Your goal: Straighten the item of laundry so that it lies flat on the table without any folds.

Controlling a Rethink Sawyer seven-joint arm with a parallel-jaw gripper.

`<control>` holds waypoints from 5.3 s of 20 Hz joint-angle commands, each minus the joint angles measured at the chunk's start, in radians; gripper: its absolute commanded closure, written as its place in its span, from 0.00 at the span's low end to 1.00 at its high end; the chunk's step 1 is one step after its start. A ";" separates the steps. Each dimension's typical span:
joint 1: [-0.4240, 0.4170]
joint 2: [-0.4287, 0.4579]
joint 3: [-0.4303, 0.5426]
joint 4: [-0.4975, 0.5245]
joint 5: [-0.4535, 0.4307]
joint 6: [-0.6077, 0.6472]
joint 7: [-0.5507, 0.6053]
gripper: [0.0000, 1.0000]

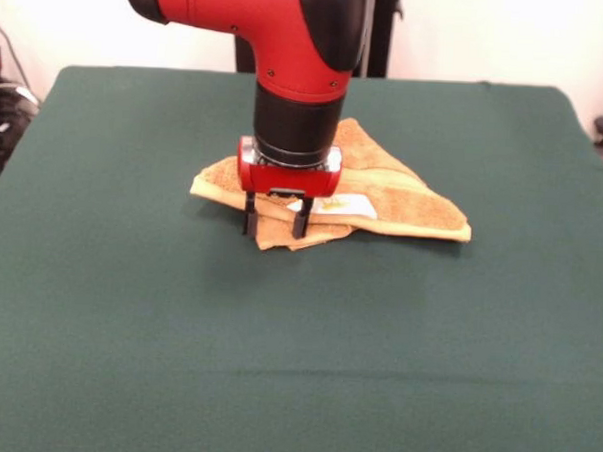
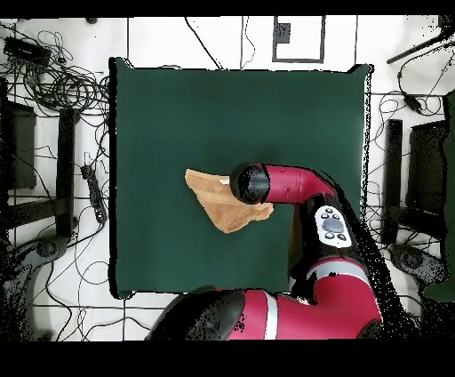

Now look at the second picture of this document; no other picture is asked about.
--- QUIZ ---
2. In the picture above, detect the black stand foot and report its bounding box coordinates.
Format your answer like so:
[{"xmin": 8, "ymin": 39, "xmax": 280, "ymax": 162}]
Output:
[
  {"xmin": 33, "ymin": 235, "xmax": 70, "ymax": 260},
  {"xmin": 387, "ymin": 243, "xmax": 448, "ymax": 287}
]

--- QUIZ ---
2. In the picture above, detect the dark grey square patch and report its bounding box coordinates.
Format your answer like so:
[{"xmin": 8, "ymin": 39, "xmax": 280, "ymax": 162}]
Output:
[{"xmin": 273, "ymin": 22, "xmax": 291, "ymax": 44}]

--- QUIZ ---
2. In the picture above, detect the black power adapter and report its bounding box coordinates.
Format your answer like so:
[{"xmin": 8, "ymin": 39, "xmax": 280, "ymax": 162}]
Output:
[{"xmin": 402, "ymin": 91, "xmax": 424, "ymax": 115}]

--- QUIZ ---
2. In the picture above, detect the black cable tangle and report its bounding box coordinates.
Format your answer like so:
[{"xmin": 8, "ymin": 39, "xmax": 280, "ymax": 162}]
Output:
[{"xmin": 29, "ymin": 29, "xmax": 109, "ymax": 116}]

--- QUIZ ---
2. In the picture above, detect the grey square floor frame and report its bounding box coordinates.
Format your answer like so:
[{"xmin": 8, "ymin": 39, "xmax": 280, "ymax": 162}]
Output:
[{"xmin": 272, "ymin": 15, "xmax": 327, "ymax": 64}]

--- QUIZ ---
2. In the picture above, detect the black hub box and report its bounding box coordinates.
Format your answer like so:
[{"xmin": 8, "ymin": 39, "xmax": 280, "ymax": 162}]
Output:
[{"xmin": 3, "ymin": 36, "xmax": 53, "ymax": 68}]

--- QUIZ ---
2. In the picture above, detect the long black cable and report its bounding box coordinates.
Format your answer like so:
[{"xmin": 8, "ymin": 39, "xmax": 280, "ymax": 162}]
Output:
[{"xmin": 183, "ymin": 16, "xmax": 224, "ymax": 71}]

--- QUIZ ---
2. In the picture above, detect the dark green table cloth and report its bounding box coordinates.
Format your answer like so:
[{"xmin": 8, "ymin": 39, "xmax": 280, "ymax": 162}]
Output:
[{"xmin": 108, "ymin": 56, "xmax": 374, "ymax": 299}]

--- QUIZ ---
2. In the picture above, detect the dark equipment case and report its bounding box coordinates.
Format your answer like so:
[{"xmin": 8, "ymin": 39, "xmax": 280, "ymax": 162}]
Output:
[
  {"xmin": 405, "ymin": 119, "xmax": 450, "ymax": 215},
  {"xmin": 0, "ymin": 100, "xmax": 37, "ymax": 191}
]

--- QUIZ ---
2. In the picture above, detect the black rod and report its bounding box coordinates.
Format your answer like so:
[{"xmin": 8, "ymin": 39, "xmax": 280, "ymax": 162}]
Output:
[{"xmin": 386, "ymin": 31, "xmax": 455, "ymax": 66}]

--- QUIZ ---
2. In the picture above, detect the black power strip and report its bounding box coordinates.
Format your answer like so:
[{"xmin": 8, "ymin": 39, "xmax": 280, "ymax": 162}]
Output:
[{"xmin": 80, "ymin": 164, "xmax": 108, "ymax": 225}]

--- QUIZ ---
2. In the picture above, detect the orange terry towel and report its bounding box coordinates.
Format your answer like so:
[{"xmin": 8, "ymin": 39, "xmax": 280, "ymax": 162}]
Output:
[{"xmin": 184, "ymin": 168, "xmax": 275, "ymax": 235}]

